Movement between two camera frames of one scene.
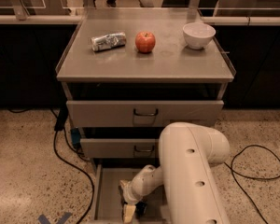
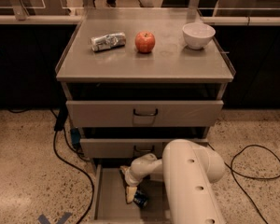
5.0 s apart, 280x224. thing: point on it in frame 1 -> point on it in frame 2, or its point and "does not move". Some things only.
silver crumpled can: x=108 y=41 does not move
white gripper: x=130 y=196 -> x=133 y=178
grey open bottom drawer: x=108 y=197 does not move
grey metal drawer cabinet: x=132 y=73 does not move
